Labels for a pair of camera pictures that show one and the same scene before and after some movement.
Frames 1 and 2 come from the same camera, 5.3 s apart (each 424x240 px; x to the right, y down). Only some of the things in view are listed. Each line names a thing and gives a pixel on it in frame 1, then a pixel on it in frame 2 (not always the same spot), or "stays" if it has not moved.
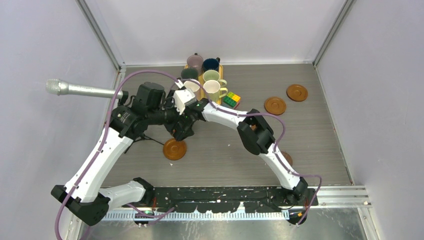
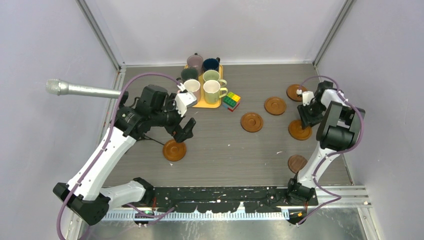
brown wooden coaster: x=174 y=150 stays
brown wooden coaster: x=296 y=92 stays
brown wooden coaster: x=275 y=105 stays
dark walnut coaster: x=288 y=158 → x=296 y=162
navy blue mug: x=211 y=64 stays
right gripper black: x=183 y=120 → x=307 y=119
